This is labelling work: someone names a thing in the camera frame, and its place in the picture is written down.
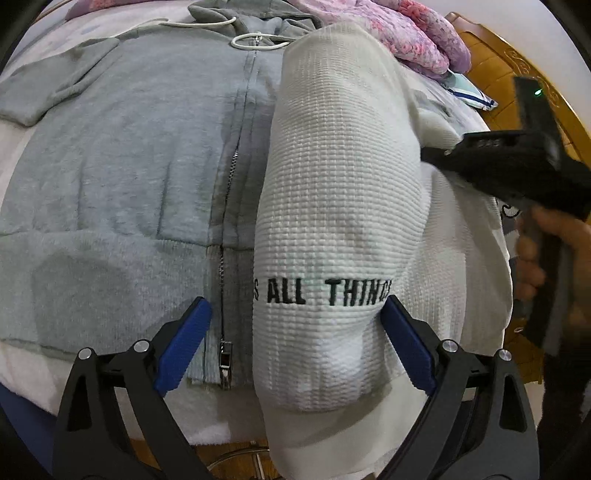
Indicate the blue white striped cloth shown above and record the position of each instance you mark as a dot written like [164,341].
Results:
[471,94]

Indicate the white waffle-knit sweater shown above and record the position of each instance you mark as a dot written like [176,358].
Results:
[332,184]

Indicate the person's left leg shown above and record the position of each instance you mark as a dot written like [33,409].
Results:
[27,424]

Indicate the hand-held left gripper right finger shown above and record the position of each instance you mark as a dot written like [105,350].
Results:
[411,341]

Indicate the metal stool frame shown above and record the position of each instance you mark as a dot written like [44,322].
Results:
[258,461]

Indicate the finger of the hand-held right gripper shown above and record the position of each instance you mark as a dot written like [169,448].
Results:
[466,157]

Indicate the purple floral quilt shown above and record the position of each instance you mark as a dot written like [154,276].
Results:
[415,41]

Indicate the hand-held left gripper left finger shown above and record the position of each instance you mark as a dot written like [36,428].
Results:
[184,341]

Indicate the grey zip hoodie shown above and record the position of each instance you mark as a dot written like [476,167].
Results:
[138,161]

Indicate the wooden bed headboard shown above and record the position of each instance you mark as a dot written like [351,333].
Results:
[498,69]

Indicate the person's right hand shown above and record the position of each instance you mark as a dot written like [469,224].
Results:
[577,258]

